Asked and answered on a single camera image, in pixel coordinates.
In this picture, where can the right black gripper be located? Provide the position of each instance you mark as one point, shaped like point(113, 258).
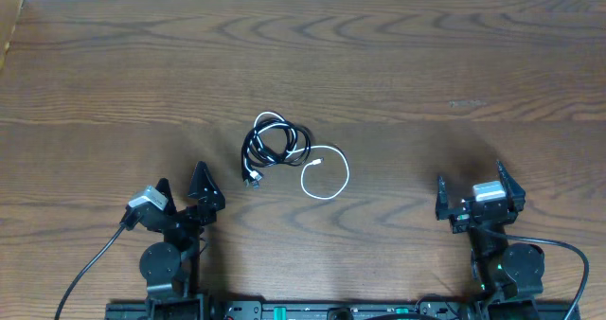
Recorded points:
point(459, 217)

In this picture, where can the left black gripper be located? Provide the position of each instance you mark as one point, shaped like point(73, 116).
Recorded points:
point(210, 205)

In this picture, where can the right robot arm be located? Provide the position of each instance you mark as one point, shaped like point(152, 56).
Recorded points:
point(510, 275)

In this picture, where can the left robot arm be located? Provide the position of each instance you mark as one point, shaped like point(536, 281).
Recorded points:
point(171, 266)

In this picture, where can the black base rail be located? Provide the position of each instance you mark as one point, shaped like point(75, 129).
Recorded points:
point(256, 310)

